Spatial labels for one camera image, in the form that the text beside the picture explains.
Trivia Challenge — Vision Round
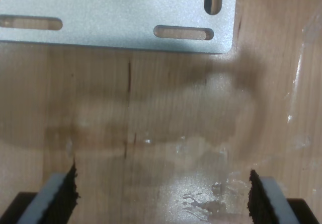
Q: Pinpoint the silver slotted base plate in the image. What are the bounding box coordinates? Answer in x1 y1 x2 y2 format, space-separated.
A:
0 0 238 55

